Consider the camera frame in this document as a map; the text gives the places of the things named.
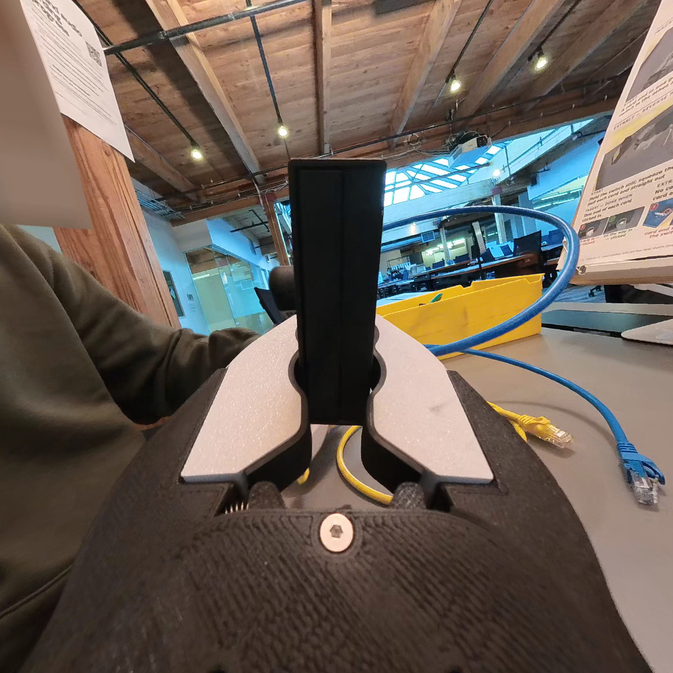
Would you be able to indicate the person in green sweatshirt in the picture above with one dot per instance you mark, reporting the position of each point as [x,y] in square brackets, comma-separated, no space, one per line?
[47,394]

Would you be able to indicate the black office chair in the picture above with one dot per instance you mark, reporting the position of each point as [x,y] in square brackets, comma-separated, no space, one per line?
[278,278]

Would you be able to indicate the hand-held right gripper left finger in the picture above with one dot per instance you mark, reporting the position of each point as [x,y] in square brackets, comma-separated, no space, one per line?
[252,410]

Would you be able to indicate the printed instruction sheet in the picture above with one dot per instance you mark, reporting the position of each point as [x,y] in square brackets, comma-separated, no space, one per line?
[641,131]

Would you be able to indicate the wooden display board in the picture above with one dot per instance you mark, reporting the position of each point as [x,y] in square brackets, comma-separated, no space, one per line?
[620,273]

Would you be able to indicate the black flat pad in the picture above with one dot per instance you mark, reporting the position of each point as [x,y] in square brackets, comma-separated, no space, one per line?
[589,318]

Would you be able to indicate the ceiling track spotlight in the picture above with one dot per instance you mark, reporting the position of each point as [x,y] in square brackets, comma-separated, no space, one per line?
[455,84]
[283,130]
[540,62]
[196,153]

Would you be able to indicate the yellow plastic bin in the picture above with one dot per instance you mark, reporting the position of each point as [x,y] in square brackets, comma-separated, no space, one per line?
[473,315]

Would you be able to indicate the black ceiling pipe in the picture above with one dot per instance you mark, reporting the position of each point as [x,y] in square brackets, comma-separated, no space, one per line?
[210,23]

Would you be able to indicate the person's left forearm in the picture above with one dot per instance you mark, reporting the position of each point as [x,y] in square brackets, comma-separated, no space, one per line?
[184,363]

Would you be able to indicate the row of office desks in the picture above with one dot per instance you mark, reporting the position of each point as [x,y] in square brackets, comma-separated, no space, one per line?
[462,265]

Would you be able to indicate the white ceiling projector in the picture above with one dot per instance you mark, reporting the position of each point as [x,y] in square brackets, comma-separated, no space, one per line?
[469,146]

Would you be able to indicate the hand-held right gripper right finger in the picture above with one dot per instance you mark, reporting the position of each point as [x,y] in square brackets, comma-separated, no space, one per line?
[426,420]

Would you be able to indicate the black network switch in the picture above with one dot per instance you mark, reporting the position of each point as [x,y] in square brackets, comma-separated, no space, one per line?
[336,289]

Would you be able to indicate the white paper notice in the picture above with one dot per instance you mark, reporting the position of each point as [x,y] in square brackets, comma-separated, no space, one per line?
[79,79]

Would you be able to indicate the wooden post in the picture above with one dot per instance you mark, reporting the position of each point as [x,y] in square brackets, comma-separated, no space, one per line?
[115,221]

